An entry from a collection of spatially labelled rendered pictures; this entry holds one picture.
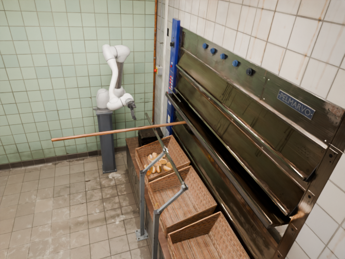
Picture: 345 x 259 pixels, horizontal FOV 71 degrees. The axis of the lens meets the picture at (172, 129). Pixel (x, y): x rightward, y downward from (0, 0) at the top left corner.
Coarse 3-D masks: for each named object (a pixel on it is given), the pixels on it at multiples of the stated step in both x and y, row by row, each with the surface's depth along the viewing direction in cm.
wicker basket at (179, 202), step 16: (176, 176) 256; (192, 176) 251; (160, 192) 256; (176, 192) 257; (192, 192) 249; (208, 192) 225; (176, 208) 239; (192, 208) 241; (208, 208) 212; (160, 224) 222; (176, 224) 206
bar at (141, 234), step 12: (156, 132) 246; (168, 156) 214; (144, 180) 232; (180, 180) 190; (180, 192) 186; (168, 204) 189; (156, 216) 190; (144, 228) 284; (156, 228) 198; (156, 240) 207; (156, 252) 217
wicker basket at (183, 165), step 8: (168, 136) 301; (160, 144) 303; (168, 144) 308; (176, 144) 289; (136, 152) 291; (144, 152) 300; (152, 152) 306; (160, 152) 310; (168, 152) 306; (176, 152) 288; (136, 160) 297; (144, 160) 298; (168, 160) 301; (176, 160) 287; (184, 160) 271; (144, 168) 266; (152, 176) 275; (160, 176) 256; (168, 176) 260
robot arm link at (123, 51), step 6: (120, 48) 271; (126, 48) 276; (120, 54) 272; (126, 54) 278; (120, 60) 279; (120, 66) 286; (120, 72) 292; (120, 78) 298; (120, 84) 305; (114, 90) 306; (120, 90) 309; (120, 96) 314
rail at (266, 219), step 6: (168, 96) 263; (174, 102) 249; (180, 108) 238; (192, 126) 213; (198, 132) 203; (204, 138) 196; (210, 150) 185; (216, 156) 178; (222, 162) 171; (228, 168) 167; (234, 180) 158; (240, 186) 153; (246, 192) 148; (252, 198) 145; (252, 204) 143; (258, 210) 138; (264, 216) 134; (270, 222) 131
